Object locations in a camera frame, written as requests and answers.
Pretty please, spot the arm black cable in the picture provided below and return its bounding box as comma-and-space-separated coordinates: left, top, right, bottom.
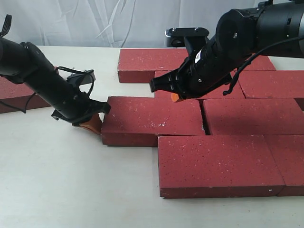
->
222, 35, 304, 96
0, 14, 95, 114

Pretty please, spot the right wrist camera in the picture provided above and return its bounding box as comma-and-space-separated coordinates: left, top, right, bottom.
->
165, 27, 209, 56

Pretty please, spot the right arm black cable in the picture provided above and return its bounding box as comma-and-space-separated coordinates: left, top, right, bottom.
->
222, 35, 304, 96

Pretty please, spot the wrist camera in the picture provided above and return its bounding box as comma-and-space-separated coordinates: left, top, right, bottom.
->
165, 27, 209, 56
66, 69, 95, 87

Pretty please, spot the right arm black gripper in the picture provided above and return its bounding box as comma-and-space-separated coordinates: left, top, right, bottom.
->
150, 37, 253, 102

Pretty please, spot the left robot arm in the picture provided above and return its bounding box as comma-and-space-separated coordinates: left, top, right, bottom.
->
0, 38, 111, 134

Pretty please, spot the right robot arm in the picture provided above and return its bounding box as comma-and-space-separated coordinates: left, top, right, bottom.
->
150, 0, 304, 102

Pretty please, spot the white backdrop cloth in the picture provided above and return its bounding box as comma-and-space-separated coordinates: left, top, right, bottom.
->
0, 0, 258, 48

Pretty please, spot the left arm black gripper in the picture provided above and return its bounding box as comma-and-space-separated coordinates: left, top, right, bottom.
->
30, 68, 111, 134

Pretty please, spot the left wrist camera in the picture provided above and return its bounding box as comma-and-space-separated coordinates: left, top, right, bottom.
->
66, 69, 95, 87

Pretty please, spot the front large red brick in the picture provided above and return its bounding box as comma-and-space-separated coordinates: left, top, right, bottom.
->
158, 135, 285, 199

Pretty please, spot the right third-row red brick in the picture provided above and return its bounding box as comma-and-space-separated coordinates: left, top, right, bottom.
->
202, 98, 304, 135

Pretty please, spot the right second-row red brick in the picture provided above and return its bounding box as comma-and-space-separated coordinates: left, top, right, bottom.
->
238, 70, 304, 109

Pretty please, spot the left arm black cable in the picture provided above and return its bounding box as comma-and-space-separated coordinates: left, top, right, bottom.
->
0, 14, 95, 114

